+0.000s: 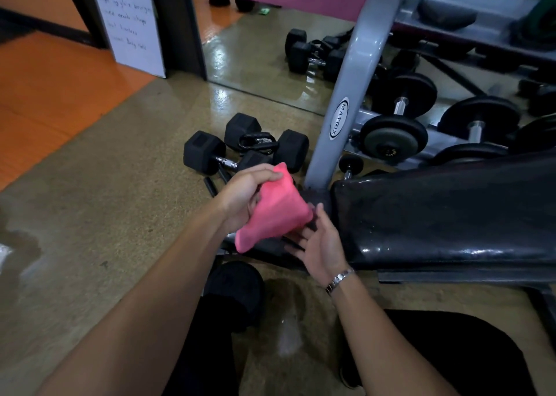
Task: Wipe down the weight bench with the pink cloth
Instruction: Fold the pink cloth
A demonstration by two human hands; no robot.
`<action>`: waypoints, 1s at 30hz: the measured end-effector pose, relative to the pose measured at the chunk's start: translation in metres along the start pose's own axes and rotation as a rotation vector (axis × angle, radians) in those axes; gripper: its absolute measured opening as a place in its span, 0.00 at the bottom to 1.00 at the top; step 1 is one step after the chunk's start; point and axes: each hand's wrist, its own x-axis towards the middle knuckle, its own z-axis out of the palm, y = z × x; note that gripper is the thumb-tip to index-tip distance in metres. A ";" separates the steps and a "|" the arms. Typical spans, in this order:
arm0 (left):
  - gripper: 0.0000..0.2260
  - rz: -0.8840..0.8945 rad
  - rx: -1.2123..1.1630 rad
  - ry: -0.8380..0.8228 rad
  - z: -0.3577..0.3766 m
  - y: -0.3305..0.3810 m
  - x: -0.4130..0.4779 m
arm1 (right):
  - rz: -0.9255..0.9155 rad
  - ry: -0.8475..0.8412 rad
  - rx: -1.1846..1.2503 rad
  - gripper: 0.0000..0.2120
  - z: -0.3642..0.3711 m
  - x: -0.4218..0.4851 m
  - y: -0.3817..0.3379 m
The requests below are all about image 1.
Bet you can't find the person's right hand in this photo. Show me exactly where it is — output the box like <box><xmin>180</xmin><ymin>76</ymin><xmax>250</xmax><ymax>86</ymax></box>
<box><xmin>284</xmin><ymin>203</ymin><xmax>354</xmax><ymax>288</ymax></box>

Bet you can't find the person's left hand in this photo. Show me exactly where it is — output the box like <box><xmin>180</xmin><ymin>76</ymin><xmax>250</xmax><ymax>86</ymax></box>
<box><xmin>216</xmin><ymin>163</ymin><xmax>284</xmax><ymax>237</ymax></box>

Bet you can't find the pink cloth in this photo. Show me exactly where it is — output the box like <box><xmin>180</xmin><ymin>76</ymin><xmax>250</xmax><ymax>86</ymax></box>
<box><xmin>235</xmin><ymin>162</ymin><xmax>314</xmax><ymax>254</ymax></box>

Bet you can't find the person's left forearm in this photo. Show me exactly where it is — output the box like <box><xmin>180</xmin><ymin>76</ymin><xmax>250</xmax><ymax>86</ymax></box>
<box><xmin>37</xmin><ymin>202</ymin><xmax>236</xmax><ymax>396</ymax></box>

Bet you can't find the person's right forearm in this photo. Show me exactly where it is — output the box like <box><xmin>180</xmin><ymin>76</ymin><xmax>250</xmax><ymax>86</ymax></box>
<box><xmin>327</xmin><ymin>271</ymin><xmax>462</xmax><ymax>396</ymax></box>

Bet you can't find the black hex dumbbell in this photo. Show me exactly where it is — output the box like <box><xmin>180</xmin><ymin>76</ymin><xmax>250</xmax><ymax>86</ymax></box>
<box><xmin>183</xmin><ymin>130</ymin><xmax>273</xmax><ymax>179</ymax></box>
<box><xmin>224</xmin><ymin>113</ymin><xmax>310</xmax><ymax>174</ymax></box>

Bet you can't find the small black round dumbbell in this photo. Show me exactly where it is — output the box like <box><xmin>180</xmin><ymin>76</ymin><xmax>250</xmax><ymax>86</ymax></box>
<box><xmin>338</xmin><ymin>153</ymin><xmax>365</xmax><ymax>180</ymax></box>

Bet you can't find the black round plate dumbbell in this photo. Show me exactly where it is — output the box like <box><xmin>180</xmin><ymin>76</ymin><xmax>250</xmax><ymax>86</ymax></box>
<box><xmin>358</xmin><ymin>72</ymin><xmax>438</xmax><ymax>165</ymax></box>
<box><xmin>429</xmin><ymin>95</ymin><xmax>522</xmax><ymax>167</ymax></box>
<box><xmin>507</xmin><ymin>113</ymin><xmax>556</xmax><ymax>154</ymax></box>

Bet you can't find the black padded bench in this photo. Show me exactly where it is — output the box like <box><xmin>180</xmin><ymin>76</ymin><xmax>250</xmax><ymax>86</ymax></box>
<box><xmin>330</xmin><ymin>148</ymin><xmax>556</xmax><ymax>275</ymax></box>

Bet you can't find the person's left leg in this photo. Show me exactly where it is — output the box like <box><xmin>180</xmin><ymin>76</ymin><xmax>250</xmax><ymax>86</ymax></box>
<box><xmin>162</xmin><ymin>260</ymin><xmax>266</xmax><ymax>396</ymax></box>

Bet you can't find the person's leg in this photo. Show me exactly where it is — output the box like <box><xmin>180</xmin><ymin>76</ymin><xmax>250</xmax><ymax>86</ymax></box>
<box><xmin>338</xmin><ymin>309</ymin><xmax>539</xmax><ymax>396</ymax></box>
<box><xmin>162</xmin><ymin>260</ymin><xmax>266</xmax><ymax>396</ymax></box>

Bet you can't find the grey dumbbell rack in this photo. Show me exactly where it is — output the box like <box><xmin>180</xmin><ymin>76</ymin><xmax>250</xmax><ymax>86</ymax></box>
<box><xmin>303</xmin><ymin>0</ymin><xmax>556</xmax><ymax>192</ymax></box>

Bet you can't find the black pillar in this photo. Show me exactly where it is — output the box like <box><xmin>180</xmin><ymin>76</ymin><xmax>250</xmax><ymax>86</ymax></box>
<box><xmin>147</xmin><ymin>0</ymin><xmax>208</xmax><ymax>80</ymax></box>

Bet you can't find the person's right leg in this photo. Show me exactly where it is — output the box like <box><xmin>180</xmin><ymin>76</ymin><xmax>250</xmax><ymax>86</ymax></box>
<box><xmin>338</xmin><ymin>309</ymin><xmax>539</xmax><ymax>396</ymax></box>

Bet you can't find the white handwritten board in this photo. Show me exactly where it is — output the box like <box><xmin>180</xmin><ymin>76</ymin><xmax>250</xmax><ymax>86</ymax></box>
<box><xmin>86</xmin><ymin>0</ymin><xmax>167</xmax><ymax>79</ymax></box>

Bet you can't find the black rack pad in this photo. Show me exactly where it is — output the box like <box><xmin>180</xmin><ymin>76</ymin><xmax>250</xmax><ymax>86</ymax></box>
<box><xmin>416</xmin><ymin>0</ymin><xmax>478</xmax><ymax>32</ymax></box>

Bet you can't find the black metal clip handle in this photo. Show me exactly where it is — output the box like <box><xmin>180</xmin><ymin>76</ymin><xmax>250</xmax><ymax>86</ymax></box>
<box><xmin>237</xmin><ymin>132</ymin><xmax>279</xmax><ymax>154</ymax></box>

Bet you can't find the silver wrist bracelet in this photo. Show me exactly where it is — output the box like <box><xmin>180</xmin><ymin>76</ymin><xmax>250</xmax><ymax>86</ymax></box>
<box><xmin>325</xmin><ymin>267</ymin><xmax>355</xmax><ymax>296</ymax></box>

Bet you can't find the wall mirror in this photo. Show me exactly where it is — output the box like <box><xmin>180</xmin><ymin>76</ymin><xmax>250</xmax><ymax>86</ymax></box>
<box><xmin>189</xmin><ymin>0</ymin><xmax>556</xmax><ymax>118</ymax></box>

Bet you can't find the black bench frame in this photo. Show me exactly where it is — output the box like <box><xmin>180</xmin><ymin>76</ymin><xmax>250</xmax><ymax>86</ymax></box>
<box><xmin>221</xmin><ymin>234</ymin><xmax>556</xmax><ymax>349</ymax></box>

